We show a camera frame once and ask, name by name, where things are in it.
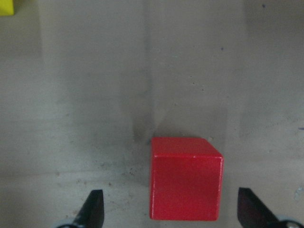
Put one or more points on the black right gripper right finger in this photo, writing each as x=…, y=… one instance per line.
x=253, y=213

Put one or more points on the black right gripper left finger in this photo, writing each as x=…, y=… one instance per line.
x=91, y=214

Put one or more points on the red wooden block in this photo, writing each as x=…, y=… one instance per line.
x=186, y=179

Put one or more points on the yellow wooden block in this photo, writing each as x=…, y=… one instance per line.
x=6, y=8

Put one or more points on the brown cardboard table cover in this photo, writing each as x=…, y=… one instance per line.
x=86, y=84

